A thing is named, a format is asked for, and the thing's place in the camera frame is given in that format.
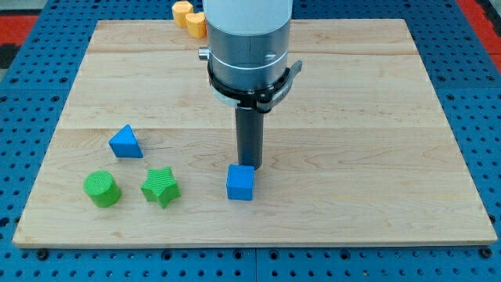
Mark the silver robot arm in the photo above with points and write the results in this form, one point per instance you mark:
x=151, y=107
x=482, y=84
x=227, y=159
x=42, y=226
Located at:
x=246, y=52

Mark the light wooden board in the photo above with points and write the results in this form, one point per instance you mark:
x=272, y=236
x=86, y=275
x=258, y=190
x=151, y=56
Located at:
x=359, y=154

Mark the blue triangle block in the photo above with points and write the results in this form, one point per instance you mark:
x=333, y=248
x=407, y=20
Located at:
x=125, y=144

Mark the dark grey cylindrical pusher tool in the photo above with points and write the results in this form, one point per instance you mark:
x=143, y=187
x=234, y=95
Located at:
x=249, y=136

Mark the blue cube block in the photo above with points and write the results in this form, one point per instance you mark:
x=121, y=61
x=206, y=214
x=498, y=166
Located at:
x=240, y=182

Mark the green star block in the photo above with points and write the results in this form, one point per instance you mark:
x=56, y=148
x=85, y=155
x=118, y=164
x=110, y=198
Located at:
x=160, y=186

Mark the yellow heart block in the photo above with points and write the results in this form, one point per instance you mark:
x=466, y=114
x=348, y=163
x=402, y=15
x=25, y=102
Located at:
x=196, y=24

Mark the yellow hexagon block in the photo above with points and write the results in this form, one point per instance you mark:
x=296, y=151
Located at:
x=180, y=10

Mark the green cylinder block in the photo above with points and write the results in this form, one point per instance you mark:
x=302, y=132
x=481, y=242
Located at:
x=102, y=189

